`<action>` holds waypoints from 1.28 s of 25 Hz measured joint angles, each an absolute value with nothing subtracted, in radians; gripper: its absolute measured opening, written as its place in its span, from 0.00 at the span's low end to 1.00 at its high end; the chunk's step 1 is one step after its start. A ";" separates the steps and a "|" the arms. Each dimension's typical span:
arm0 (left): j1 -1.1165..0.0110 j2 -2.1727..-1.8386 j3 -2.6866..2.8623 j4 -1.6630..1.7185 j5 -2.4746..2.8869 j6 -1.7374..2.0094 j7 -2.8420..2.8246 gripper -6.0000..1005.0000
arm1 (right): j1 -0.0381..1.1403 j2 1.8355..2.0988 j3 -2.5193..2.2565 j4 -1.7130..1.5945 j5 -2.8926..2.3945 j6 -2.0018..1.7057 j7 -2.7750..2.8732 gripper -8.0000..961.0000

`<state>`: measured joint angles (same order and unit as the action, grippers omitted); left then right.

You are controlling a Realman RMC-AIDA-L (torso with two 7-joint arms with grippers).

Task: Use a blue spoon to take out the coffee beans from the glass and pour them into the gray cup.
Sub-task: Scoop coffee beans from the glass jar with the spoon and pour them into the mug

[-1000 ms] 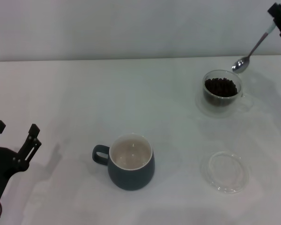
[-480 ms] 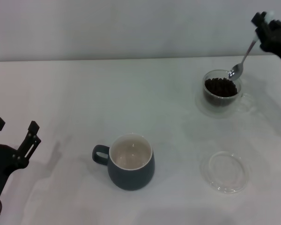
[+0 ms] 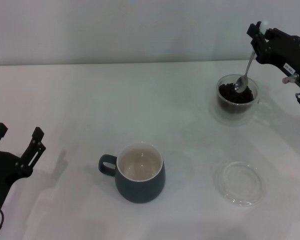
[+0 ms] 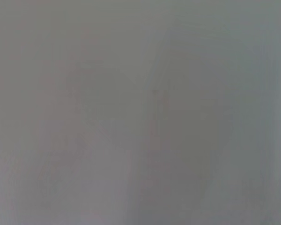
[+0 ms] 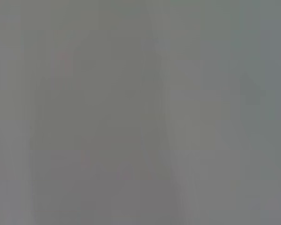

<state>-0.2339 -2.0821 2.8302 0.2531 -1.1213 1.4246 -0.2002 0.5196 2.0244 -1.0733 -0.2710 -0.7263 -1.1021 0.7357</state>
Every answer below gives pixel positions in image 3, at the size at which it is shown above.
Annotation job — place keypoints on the clear glass cup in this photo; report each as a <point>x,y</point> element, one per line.
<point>236,107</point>

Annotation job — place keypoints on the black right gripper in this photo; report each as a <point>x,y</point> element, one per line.
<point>287,55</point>

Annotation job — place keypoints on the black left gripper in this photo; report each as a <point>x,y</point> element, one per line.
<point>2,170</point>

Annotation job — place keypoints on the dark blue ceramic mug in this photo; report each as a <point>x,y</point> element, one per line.
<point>140,187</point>

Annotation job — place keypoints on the dark coffee beans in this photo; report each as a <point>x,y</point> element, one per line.
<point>236,98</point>

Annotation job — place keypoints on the clear glass saucer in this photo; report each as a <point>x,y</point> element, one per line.
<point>220,120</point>
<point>240,185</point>

